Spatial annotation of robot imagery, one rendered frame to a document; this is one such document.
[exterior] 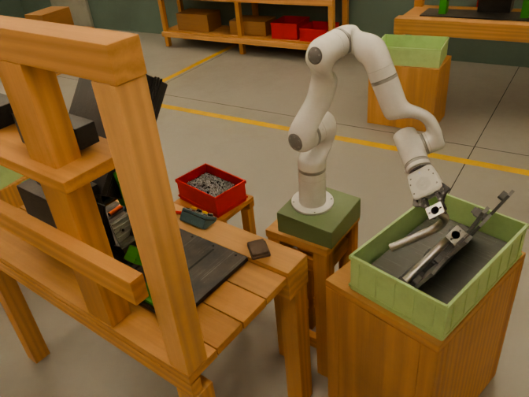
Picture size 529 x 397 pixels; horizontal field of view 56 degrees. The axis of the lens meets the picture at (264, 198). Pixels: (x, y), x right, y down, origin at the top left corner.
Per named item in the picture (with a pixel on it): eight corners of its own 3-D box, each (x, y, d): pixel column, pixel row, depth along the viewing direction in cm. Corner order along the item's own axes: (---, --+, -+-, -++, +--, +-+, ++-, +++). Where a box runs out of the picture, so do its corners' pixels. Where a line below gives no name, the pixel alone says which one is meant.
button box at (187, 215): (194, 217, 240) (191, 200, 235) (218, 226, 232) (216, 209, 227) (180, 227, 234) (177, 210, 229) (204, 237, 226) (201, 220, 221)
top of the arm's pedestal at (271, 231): (301, 202, 253) (301, 195, 251) (360, 220, 236) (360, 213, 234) (265, 236, 231) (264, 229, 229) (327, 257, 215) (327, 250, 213)
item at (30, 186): (77, 229, 233) (54, 165, 215) (119, 250, 217) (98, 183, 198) (42, 250, 221) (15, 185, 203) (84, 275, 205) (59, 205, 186)
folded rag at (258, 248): (246, 246, 212) (246, 240, 210) (265, 242, 213) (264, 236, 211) (252, 261, 203) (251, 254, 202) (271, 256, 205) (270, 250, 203)
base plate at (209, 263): (86, 191, 266) (85, 187, 265) (248, 260, 207) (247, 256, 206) (13, 232, 239) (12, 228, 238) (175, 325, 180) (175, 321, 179)
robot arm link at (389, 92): (415, 61, 169) (444, 143, 177) (369, 81, 173) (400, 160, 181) (419, 64, 161) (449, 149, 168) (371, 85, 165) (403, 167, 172)
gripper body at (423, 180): (401, 172, 170) (412, 200, 165) (428, 157, 165) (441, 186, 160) (410, 178, 176) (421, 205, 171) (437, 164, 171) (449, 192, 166)
